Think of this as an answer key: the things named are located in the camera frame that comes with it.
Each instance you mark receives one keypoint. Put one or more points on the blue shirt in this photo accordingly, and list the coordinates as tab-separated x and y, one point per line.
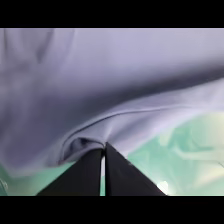
100	83

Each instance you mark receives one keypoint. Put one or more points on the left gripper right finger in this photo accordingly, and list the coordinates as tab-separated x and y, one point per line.
126	176

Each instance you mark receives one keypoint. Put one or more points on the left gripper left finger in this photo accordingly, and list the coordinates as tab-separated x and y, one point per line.
81	178

